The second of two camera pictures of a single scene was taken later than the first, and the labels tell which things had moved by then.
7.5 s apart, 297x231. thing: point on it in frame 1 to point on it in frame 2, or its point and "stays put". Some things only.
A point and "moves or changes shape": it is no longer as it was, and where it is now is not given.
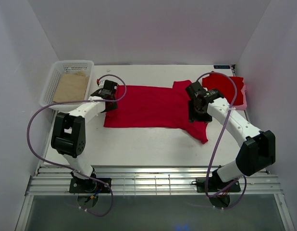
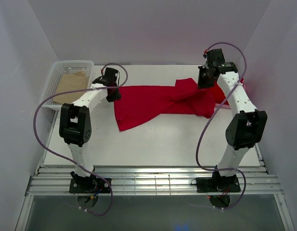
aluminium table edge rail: (54, 180) stays put
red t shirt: (155, 107) moves or changes shape
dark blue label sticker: (221, 67) stays put
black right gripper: (192, 116) to (201, 83)
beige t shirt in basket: (70, 86) stays put
